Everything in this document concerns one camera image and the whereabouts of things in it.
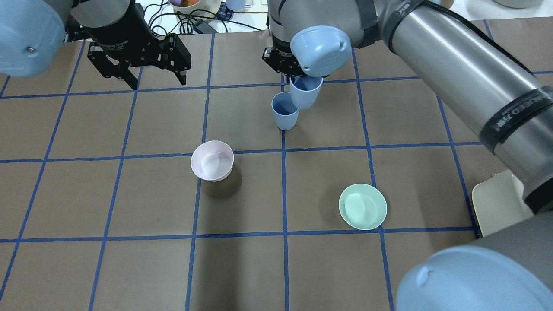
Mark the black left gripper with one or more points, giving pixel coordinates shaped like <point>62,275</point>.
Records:
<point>116,22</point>

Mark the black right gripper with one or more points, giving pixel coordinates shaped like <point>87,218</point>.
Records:
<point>278,57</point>

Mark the blue cup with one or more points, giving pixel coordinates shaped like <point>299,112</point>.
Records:
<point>305,90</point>
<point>285,113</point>

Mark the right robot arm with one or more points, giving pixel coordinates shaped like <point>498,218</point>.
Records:
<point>498,98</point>

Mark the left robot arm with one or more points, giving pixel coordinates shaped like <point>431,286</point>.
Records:
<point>32,31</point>

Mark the black power adapter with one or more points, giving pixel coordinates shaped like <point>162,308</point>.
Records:
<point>200,26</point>

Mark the bowl of foam blocks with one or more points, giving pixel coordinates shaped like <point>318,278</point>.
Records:
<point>196,7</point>

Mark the pink bowl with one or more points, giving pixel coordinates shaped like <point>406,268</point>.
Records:
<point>212,161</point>

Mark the green bowl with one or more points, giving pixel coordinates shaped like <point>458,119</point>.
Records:
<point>362,206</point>

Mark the cream toaster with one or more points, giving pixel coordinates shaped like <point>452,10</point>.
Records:
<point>498,203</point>

